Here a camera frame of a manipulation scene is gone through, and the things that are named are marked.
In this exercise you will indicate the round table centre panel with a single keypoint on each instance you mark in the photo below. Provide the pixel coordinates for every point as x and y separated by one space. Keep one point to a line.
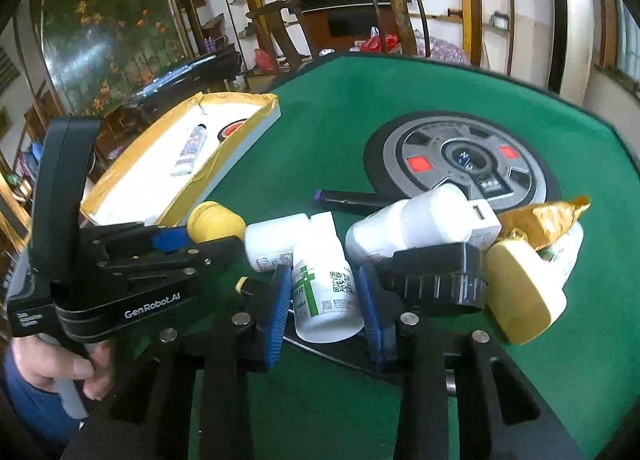
425 160

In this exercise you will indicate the wooden chair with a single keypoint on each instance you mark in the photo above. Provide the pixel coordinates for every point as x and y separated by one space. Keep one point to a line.
400 20
280 30

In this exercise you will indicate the white bottle green label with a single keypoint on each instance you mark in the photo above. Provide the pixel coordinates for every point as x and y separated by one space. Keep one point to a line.
325 300

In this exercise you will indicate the gold foil packet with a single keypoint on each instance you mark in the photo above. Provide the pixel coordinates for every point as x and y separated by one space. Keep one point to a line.
545 220

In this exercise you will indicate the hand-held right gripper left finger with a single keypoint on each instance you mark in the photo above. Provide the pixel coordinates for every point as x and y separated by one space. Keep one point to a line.
277 320

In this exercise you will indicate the flower painting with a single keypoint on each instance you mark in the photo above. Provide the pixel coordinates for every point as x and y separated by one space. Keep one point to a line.
110 25

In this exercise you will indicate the dark wooden side table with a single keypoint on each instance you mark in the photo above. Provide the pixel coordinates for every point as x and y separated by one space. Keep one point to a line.
190 75

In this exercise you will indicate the floral cloth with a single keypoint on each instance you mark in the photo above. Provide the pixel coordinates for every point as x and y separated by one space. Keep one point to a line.
445 49

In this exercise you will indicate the person's left hand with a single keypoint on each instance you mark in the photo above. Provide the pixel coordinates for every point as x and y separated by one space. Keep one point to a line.
45 365

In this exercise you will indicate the small white bottle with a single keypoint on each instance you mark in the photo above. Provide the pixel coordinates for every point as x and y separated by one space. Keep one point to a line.
567 255

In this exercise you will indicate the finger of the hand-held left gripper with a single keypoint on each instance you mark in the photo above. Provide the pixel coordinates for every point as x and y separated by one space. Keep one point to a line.
170 240
200 265

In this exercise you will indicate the white standing air conditioner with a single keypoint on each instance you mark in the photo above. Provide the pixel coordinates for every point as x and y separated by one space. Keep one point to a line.
570 15

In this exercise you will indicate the black marker pen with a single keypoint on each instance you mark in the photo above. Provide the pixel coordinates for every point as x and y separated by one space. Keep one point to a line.
355 200

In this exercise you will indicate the red plastic bag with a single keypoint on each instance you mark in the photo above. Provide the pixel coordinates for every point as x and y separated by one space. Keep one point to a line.
265 60
377 44

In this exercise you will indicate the large white bottle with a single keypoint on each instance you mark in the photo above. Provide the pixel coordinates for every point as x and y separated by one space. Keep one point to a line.
405 225

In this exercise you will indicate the plain white bottle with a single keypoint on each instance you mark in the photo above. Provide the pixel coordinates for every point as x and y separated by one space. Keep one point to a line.
275 242

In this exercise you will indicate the black round device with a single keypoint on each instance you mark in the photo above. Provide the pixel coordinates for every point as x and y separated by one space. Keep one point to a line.
440 275

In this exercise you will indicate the yellow cylindrical container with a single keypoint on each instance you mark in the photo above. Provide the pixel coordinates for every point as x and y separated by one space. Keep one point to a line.
215 222

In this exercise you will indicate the white box with yellow tape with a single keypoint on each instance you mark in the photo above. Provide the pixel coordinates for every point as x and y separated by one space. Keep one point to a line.
140 175

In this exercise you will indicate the white tube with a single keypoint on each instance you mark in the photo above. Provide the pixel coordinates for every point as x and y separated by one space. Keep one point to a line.
191 150

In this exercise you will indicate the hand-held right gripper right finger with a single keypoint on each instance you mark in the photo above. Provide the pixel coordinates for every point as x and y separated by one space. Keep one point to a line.
374 325

